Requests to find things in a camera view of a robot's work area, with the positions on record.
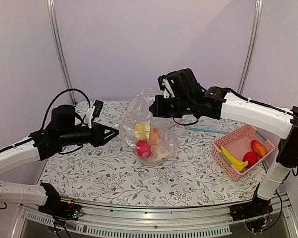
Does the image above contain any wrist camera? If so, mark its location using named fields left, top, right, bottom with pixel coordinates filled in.
left=158, top=75, right=175, bottom=99
left=84, top=100, right=104, bottom=129

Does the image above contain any crumpled clear bag right back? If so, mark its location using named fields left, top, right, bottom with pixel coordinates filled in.
left=182, top=116, right=228, bottom=131

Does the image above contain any orange toy fruit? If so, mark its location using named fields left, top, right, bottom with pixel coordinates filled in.
left=251, top=140, right=267, bottom=158

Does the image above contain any floral tablecloth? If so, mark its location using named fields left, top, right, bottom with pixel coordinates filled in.
left=38, top=99, right=274, bottom=208

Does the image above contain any aluminium front rail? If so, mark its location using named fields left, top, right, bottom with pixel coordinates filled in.
left=11, top=193, right=298, bottom=238

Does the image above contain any aluminium post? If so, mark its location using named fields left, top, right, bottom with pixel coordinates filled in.
left=46, top=0, right=77, bottom=105
left=237, top=0, right=263, bottom=94

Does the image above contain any clear zip top bag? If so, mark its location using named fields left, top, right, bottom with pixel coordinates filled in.
left=117, top=92, right=179, bottom=166

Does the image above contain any left aluminium post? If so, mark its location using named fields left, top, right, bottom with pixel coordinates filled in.
left=46, top=0, right=77, bottom=105

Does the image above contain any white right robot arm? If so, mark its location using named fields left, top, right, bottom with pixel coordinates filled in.
left=149, top=69, right=298, bottom=216

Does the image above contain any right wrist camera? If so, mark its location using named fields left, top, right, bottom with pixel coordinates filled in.
left=158, top=75, right=175, bottom=99

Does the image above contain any red toy apple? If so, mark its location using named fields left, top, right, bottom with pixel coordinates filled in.
left=243, top=151, right=259, bottom=168

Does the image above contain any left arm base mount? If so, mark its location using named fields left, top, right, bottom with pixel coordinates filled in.
left=38, top=183, right=84, bottom=221

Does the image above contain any yellow toy pear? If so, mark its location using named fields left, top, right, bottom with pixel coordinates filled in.
left=148, top=127, right=161, bottom=146

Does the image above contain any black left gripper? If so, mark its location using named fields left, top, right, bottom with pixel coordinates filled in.
left=59, top=122, right=119, bottom=147

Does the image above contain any pink plastic basket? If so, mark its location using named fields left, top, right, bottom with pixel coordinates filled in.
left=211, top=125, right=275, bottom=181

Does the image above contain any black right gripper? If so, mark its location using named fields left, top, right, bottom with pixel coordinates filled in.
left=149, top=94, right=194, bottom=118

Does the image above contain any yellow toy lemon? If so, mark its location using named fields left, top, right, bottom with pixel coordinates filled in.
left=134, top=122, right=150, bottom=141

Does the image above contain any clear bag at back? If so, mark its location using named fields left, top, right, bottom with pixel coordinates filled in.
left=128, top=90, right=157, bottom=112

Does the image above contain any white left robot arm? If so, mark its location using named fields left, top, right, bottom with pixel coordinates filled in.
left=0, top=105, right=119, bottom=215

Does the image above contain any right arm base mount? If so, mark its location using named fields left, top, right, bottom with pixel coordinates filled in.
left=230, top=195, right=273, bottom=233

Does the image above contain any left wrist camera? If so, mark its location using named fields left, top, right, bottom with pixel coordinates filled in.
left=84, top=100, right=104, bottom=129

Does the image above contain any white toy cauliflower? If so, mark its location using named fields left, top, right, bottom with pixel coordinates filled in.
left=150, top=139, right=171, bottom=162

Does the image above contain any yellow toy banana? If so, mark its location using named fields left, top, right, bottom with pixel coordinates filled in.
left=220, top=146, right=248, bottom=172

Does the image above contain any right aluminium post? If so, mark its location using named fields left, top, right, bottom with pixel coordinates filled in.
left=237, top=0, right=263, bottom=94

